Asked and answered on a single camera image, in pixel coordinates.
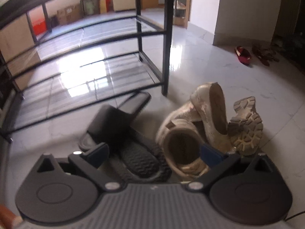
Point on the black metal shoe rack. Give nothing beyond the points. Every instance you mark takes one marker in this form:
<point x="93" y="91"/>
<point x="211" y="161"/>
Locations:
<point x="168" y="28"/>

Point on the brown cardboard box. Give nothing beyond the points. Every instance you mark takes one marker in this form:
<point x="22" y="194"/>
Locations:
<point x="69" y="13"/>

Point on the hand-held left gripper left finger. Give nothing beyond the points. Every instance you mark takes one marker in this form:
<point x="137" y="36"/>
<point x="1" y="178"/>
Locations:
<point x="97" y="156"/>

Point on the black slide slipper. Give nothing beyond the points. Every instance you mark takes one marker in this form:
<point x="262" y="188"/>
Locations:
<point x="140" y="158"/>
<point x="135" y="103"/>

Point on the red storage box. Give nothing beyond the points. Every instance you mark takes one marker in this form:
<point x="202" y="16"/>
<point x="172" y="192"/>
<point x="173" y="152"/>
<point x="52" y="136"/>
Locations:
<point x="39" y="26"/>

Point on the yellow bag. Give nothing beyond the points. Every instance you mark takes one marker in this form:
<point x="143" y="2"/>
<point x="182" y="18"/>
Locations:
<point x="102" y="5"/>

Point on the green framed panel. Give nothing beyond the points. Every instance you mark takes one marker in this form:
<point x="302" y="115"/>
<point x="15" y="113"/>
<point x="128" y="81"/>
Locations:
<point x="90" y="6"/>

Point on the wooden door panel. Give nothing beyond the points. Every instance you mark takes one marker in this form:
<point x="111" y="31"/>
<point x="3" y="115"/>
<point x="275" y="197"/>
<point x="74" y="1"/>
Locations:
<point x="16" y="43"/>

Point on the red flat shoe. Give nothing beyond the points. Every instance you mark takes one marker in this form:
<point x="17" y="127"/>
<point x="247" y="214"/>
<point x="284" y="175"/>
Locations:
<point x="243" y="54"/>

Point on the dark red sandals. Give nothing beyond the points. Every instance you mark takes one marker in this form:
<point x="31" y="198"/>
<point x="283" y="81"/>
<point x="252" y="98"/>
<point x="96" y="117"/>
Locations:
<point x="263" y="53"/>

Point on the pale slip-on shoe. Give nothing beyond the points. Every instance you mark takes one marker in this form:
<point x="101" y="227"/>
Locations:
<point x="214" y="109"/>

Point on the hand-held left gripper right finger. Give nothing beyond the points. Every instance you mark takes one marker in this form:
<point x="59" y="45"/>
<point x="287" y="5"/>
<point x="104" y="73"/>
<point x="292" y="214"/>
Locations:
<point x="211" y="156"/>

